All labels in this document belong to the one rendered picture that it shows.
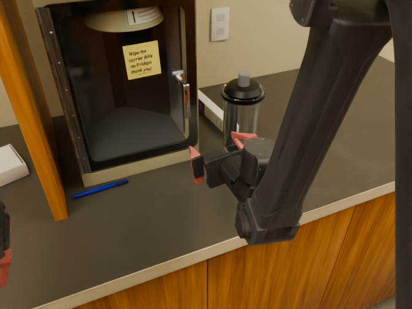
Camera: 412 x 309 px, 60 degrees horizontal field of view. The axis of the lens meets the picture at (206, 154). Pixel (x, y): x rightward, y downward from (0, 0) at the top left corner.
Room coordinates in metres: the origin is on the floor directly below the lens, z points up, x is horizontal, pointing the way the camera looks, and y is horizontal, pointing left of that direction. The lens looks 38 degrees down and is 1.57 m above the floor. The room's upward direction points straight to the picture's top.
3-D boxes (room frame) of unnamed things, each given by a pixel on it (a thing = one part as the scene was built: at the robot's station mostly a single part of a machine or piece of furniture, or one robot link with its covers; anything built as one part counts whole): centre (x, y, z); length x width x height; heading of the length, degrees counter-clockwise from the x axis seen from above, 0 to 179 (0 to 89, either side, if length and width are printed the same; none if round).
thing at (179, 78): (0.75, 0.05, 1.17); 0.05 x 0.03 x 0.10; 23
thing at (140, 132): (0.73, 0.16, 1.19); 0.30 x 0.01 x 0.40; 113
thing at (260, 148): (0.42, -0.09, 1.18); 0.12 x 0.09 x 0.11; 12
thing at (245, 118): (0.78, -0.09, 1.06); 0.11 x 0.11 x 0.21
